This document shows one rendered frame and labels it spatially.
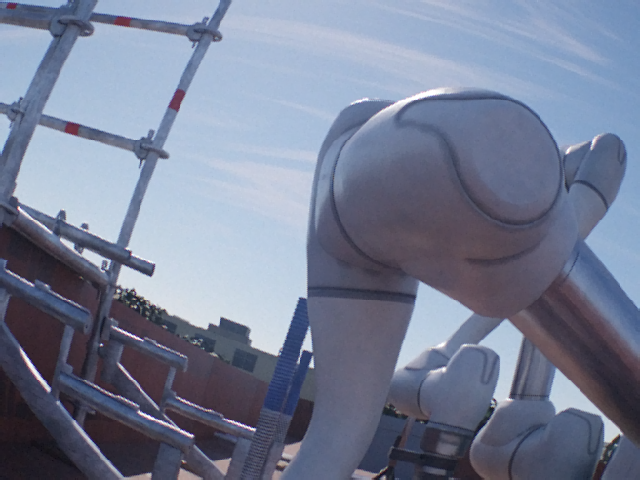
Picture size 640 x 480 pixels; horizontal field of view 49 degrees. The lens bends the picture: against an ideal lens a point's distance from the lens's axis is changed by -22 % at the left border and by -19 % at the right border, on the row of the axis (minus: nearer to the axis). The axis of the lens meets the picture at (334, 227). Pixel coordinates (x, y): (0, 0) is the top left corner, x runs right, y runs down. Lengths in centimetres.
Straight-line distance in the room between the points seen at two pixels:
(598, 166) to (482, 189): 104
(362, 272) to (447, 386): 65
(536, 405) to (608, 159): 53
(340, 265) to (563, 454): 85
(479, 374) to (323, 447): 64
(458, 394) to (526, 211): 82
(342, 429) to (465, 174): 30
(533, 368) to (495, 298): 103
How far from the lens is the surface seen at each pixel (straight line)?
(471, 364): 138
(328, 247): 75
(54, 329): 272
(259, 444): 160
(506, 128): 58
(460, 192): 56
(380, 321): 76
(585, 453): 151
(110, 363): 282
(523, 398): 167
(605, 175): 158
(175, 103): 296
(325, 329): 77
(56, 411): 173
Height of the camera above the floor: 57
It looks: 12 degrees up
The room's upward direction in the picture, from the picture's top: 19 degrees clockwise
